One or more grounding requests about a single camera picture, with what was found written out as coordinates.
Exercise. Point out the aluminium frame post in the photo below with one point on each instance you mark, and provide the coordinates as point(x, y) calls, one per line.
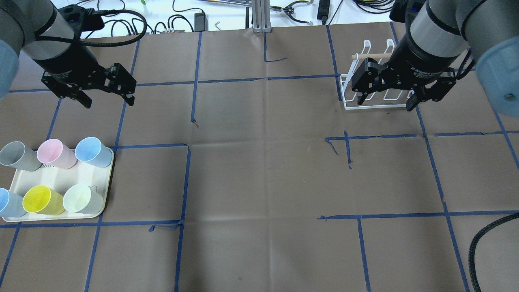
point(261, 16)

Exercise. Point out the grey plastic cup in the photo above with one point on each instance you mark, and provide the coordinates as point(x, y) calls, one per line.
point(19, 156)

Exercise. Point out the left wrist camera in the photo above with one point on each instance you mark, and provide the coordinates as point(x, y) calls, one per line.
point(82, 19)

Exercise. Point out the white wire cup rack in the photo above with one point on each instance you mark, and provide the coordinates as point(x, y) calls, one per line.
point(391, 98)

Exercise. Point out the pale green plastic cup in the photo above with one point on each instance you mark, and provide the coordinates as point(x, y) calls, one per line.
point(83, 199)

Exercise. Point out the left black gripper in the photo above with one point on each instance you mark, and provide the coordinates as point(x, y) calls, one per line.
point(69, 58)

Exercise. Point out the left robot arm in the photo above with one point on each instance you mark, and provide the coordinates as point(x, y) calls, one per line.
point(51, 37)

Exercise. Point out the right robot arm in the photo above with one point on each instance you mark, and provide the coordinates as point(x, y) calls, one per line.
point(437, 33)

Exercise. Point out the pink plastic cup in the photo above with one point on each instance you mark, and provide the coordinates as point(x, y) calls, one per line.
point(53, 152)

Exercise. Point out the light blue plastic cup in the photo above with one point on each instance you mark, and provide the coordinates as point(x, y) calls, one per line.
point(92, 151)

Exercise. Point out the black power adapter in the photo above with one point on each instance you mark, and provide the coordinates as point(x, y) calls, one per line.
point(200, 22)

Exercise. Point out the yellow plastic cup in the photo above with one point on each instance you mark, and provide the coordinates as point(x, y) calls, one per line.
point(43, 200)

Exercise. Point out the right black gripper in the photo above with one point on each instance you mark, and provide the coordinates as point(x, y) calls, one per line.
point(423, 56)

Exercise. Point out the cream plastic tray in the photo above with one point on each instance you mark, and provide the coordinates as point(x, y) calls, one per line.
point(61, 180)

